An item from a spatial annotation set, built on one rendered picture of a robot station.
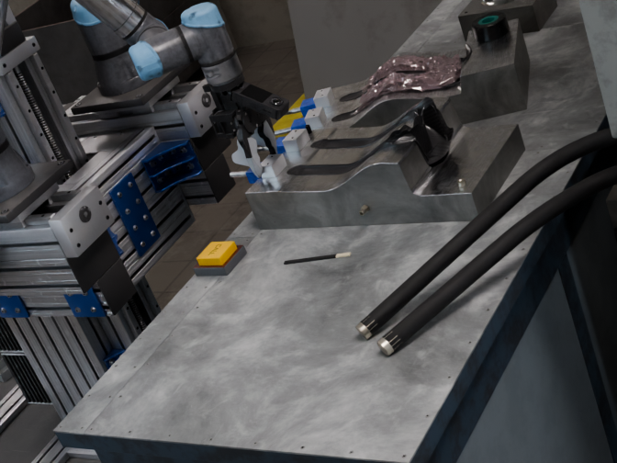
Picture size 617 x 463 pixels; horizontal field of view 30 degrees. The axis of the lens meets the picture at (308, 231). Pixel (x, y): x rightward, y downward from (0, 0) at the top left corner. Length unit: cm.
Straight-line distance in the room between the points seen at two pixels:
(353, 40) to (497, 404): 329
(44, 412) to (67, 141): 94
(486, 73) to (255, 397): 94
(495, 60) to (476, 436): 94
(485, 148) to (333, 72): 292
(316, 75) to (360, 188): 300
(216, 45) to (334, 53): 286
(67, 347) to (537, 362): 129
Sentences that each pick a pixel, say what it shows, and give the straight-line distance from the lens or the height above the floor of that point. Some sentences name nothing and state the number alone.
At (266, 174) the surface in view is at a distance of 237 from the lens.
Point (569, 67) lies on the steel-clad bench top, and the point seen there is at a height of 80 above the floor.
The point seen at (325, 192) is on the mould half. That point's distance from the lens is 224.
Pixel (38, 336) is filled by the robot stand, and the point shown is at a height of 55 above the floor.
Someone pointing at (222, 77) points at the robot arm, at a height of 112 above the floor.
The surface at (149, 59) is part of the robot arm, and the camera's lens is 226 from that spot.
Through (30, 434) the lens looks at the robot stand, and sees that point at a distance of 330.
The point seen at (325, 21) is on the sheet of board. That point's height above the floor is 34.
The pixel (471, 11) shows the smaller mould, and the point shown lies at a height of 87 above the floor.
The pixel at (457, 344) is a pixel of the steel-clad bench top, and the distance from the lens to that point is 182.
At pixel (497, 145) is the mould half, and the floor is 86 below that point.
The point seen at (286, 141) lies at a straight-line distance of 245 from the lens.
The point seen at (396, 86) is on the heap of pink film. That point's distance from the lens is 255.
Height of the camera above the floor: 181
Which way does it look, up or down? 26 degrees down
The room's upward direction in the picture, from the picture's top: 22 degrees counter-clockwise
